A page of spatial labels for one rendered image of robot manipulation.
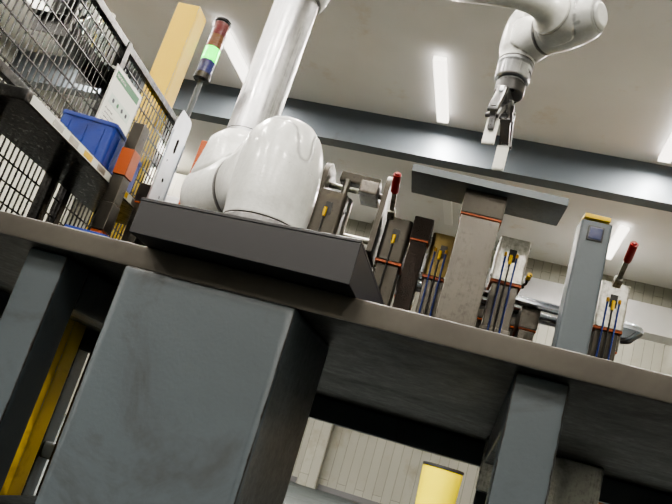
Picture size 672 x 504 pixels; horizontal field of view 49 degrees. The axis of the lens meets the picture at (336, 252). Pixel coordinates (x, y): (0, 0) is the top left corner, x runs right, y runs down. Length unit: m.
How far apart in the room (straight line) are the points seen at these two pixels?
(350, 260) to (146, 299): 0.34
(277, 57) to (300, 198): 0.43
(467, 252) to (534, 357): 0.66
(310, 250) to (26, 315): 0.53
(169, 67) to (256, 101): 1.47
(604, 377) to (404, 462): 10.41
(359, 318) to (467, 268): 0.64
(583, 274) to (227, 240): 0.91
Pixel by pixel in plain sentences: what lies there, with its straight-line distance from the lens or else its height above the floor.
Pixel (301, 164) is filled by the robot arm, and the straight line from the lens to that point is 1.32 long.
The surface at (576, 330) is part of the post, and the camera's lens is 1.71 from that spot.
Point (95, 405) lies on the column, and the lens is 1.20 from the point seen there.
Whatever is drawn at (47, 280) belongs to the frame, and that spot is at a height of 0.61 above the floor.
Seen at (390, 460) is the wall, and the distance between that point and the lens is 11.49.
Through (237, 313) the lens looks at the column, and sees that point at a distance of 1.14.
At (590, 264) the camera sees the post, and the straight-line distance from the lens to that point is 1.76.
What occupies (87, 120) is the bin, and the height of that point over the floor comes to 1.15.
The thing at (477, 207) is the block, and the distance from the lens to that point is 1.75.
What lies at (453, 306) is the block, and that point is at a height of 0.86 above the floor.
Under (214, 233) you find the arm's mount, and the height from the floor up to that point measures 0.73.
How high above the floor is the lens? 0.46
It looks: 15 degrees up
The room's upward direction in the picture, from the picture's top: 17 degrees clockwise
